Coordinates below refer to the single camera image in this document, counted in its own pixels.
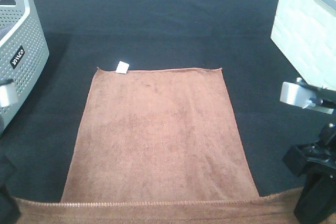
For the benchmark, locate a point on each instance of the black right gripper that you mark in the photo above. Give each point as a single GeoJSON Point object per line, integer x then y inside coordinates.
{"type": "Point", "coordinates": [317, 161]}

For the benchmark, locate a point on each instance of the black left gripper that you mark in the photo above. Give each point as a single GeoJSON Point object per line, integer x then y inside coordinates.
{"type": "Point", "coordinates": [6, 187]}

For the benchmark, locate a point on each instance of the brown microfiber towel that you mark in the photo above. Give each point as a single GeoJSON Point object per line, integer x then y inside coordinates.
{"type": "Point", "coordinates": [160, 146]}

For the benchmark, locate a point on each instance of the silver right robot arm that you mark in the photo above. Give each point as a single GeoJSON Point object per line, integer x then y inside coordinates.
{"type": "Point", "coordinates": [305, 96]}

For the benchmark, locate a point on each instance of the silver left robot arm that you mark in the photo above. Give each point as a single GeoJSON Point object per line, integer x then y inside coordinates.
{"type": "Point", "coordinates": [8, 94]}

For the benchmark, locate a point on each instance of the grey perforated laundry basket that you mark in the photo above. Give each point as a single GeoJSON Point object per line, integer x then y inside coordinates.
{"type": "Point", "coordinates": [24, 51]}

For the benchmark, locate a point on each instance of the white plastic basket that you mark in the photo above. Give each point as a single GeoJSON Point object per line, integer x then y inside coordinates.
{"type": "Point", "coordinates": [304, 31]}

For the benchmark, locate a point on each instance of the black table cloth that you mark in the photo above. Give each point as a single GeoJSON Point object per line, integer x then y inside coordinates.
{"type": "Point", "coordinates": [84, 35]}

